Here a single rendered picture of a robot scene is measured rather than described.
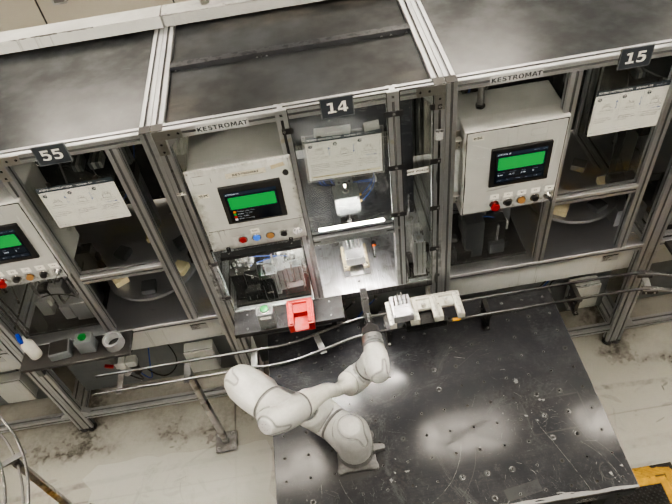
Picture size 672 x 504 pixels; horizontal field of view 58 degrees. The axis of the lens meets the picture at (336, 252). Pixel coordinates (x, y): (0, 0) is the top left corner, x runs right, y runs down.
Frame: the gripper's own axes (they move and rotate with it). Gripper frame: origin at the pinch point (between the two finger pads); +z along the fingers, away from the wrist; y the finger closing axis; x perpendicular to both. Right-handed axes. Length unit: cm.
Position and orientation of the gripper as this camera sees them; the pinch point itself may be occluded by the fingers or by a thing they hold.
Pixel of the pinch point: (364, 298)
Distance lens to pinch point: 275.2
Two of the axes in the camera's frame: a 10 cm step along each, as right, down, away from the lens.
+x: -9.9, 1.6, 0.0
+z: -1.2, -7.3, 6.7
